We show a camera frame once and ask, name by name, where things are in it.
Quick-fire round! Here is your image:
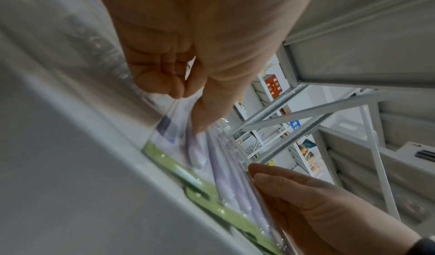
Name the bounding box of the person's left hand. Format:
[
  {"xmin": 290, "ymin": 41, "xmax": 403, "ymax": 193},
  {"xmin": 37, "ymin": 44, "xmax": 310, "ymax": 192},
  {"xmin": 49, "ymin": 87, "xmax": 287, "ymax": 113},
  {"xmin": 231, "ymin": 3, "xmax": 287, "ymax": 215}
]
[{"xmin": 88, "ymin": 0, "xmax": 324, "ymax": 133}]

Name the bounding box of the person's right hand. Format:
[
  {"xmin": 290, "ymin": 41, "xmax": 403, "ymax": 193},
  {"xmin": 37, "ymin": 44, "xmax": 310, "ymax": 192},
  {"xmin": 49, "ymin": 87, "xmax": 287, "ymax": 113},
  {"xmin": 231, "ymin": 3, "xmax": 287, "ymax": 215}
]
[{"xmin": 247, "ymin": 163, "xmax": 421, "ymax": 255}]

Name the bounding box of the row of purple toothbrush packets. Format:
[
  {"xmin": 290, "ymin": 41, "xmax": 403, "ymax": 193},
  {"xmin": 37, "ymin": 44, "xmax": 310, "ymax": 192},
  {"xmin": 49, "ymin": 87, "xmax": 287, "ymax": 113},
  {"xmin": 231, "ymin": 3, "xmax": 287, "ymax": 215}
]
[{"xmin": 142, "ymin": 92, "xmax": 300, "ymax": 255}]

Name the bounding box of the white metal shelf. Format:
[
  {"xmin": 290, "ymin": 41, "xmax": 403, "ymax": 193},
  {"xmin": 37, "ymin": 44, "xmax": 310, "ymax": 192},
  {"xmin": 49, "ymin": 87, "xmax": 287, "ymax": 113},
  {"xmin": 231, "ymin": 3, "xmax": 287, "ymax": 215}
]
[{"xmin": 0, "ymin": 0, "xmax": 435, "ymax": 255}]

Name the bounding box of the white goods rack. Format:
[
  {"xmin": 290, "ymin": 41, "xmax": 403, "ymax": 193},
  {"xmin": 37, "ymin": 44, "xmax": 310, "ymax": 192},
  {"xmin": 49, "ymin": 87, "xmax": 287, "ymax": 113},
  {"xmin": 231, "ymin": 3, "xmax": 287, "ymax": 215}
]
[{"xmin": 289, "ymin": 133, "xmax": 341, "ymax": 185}]

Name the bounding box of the red gift box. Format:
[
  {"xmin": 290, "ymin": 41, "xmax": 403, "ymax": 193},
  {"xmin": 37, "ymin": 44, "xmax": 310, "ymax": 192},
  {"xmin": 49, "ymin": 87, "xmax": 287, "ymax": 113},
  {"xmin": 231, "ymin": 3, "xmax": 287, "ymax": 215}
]
[{"xmin": 265, "ymin": 73, "xmax": 283, "ymax": 99}]

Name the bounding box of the black right wrist strap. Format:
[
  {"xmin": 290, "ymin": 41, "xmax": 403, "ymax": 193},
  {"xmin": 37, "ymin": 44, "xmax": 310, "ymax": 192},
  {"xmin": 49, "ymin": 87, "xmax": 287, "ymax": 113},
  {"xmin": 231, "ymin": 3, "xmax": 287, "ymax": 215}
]
[{"xmin": 406, "ymin": 235, "xmax": 435, "ymax": 255}]

